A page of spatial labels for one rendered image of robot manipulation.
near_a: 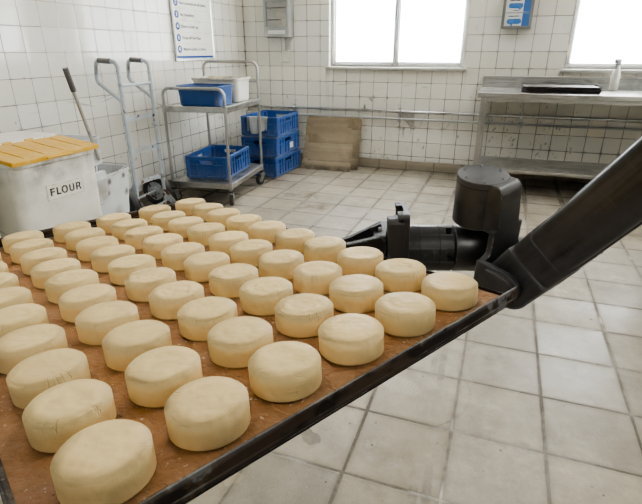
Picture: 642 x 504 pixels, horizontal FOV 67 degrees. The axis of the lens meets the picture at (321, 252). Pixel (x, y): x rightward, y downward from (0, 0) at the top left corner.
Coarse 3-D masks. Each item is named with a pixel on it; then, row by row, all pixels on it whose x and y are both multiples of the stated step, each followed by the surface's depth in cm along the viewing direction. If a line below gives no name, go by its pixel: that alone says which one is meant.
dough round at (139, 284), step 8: (136, 272) 50; (144, 272) 50; (152, 272) 50; (160, 272) 50; (168, 272) 50; (128, 280) 48; (136, 280) 48; (144, 280) 48; (152, 280) 48; (160, 280) 48; (168, 280) 48; (176, 280) 50; (128, 288) 48; (136, 288) 47; (144, 288) 47; (152, 288) 47; (128, 296) 48; (136, 296) 48; (144, 296) 48
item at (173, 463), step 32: (32, 288) 53; (64, 320) 45; (160, 320) 44; (448, 320) 41; (96, 352) 39; (384, 352) 37; (0, 384) 35; (0, 416) 32; (128, 416) 31; (160, 416) 31; (256, 416) 31; (288, 416) 30; (0, 448) 29; (32, 448) 29; (160, 448) 28; (224, 448) 28; (32, 480) 26; (160, 480) 26
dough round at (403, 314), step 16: (384, 304) 40; (400, 304) 40; (416, 304) 40; (432, 304) 40; (384, 320) 39; (400, 320) 38; (416, 320) 38; (432, 320) 39; (400, 336) 39; (416, 336) 39
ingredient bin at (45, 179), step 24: (0, 144) 254; (24, 144) 261; (48, 144) 266; (72, 144) 271; (96, 144) 276; (0, 168) 236; (24, 168) 239; (48, 168) 252; (72, 168) 265; (0, 192) 243; (24, 192) 242; (48, 192) 254; (72, 192) 268; (96, 192) 284; (0, 216) 250; (24, 216) 246; (48, 216) 257; (72, 216) 271; (96, 216) 287
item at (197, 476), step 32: (96, 224) 77; (480, 288) 47; (512, 288) 44; (480, 320) 41; (416, 352) 36; (352, 384) 32; (320, 416) 30; (256, 448) 27; (0, 480) 26; (192, 480) 25
